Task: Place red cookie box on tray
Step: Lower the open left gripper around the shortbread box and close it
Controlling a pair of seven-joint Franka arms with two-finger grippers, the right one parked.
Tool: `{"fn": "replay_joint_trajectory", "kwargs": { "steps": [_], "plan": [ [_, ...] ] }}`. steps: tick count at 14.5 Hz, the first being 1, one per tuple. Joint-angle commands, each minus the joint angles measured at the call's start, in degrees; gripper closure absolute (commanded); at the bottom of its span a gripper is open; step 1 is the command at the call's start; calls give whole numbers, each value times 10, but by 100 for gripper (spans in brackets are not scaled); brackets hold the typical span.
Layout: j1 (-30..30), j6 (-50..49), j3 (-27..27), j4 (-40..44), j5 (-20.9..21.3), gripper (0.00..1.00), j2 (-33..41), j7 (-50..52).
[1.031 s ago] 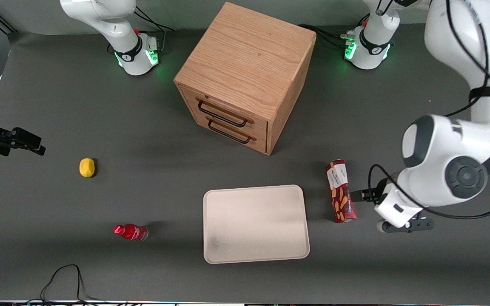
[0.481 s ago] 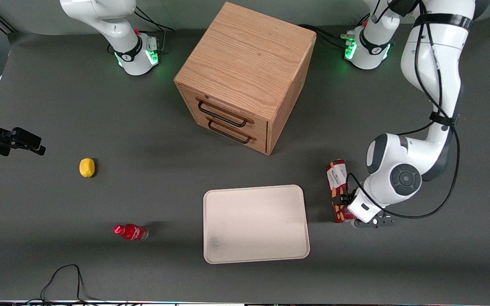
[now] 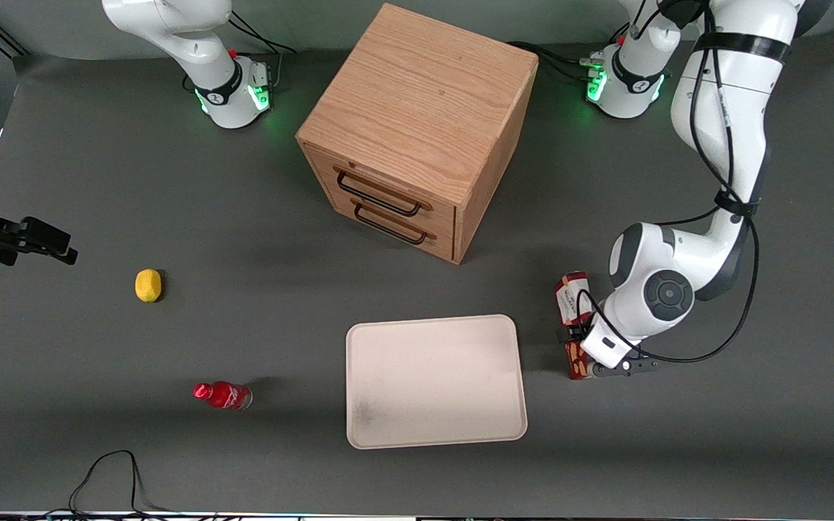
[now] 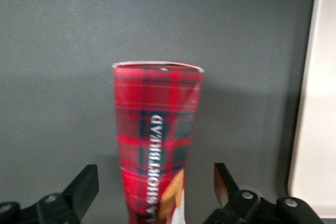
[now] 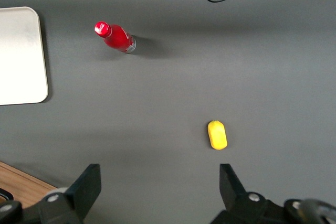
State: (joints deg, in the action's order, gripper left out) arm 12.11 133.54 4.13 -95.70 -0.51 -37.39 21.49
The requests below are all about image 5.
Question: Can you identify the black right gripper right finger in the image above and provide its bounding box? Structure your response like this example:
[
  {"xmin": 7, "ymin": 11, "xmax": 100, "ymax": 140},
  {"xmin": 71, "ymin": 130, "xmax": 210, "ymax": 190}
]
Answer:
[{"xmin": 211, "ymin": 163, "xmax": 287, "ymax": 224}]

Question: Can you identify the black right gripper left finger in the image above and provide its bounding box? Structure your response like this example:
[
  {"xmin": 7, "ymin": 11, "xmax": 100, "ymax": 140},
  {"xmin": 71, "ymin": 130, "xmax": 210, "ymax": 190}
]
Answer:
[{"xmin": 38, "ymin": 163, "xmax": 102, "ymax": 224}]

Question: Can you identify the beige plastic tray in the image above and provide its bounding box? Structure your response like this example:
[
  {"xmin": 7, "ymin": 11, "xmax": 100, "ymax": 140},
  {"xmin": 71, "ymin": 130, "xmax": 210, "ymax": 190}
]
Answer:
[{"xmin": 0, "ymin": 6, "xmax": 49, "ymax": 106}]

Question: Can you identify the oak wooden drawer cabinet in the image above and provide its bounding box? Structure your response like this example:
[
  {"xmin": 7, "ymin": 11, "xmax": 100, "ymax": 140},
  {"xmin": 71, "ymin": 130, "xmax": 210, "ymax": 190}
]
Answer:
[{"xmin": 0, "ymin": 161, "xmax": 58, "ymax": 209}]

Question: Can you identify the yellow lemon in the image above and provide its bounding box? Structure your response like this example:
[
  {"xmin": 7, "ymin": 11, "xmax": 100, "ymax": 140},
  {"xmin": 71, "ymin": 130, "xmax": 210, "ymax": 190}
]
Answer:
[{"xmin": 207, "ymin": 120, "xmax": 228, "ymax": 151}]

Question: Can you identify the red cola bottle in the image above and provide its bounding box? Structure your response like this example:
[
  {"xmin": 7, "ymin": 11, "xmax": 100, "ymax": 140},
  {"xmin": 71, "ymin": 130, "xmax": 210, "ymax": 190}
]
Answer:
[{"xmin": 94, "ymin": 20, "xmax": 137, "ymax": 55}]

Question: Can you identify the black metal drawer handle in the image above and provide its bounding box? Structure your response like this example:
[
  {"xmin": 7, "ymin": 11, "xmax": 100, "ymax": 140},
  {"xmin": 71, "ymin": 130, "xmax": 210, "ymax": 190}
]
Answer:
[{"xmin": 0, "ymin": 187, "xmax": 15, "ymax": 202}]

